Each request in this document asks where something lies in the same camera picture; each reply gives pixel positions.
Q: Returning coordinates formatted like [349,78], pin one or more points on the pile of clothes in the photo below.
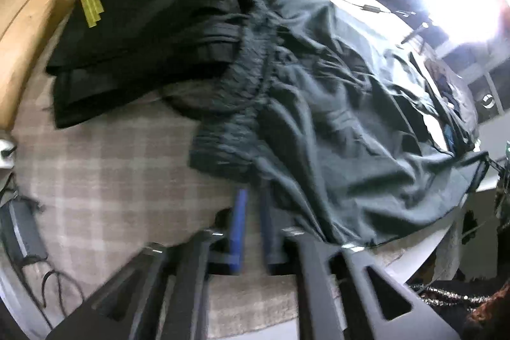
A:
[450,97]

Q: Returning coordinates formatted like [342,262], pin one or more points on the black folded clothes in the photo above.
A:
[139,37]

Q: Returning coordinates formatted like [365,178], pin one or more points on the plaid mat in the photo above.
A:
[119,184]

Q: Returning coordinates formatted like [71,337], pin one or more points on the dark grey pants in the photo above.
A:
[338,125]

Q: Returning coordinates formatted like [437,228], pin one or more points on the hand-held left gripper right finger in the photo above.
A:
[266,228]

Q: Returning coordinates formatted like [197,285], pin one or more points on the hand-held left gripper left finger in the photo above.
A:
[239,222]

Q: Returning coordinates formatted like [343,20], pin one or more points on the black power adapter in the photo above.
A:
[370,7]

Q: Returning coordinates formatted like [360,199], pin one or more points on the wooden board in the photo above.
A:
[36,5]

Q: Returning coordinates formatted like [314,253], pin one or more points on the black tripod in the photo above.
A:
[414,32]

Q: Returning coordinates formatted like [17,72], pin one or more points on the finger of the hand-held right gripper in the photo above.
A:
[496,165]

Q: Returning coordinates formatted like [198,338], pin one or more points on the person's dark clothing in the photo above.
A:
[478,308]

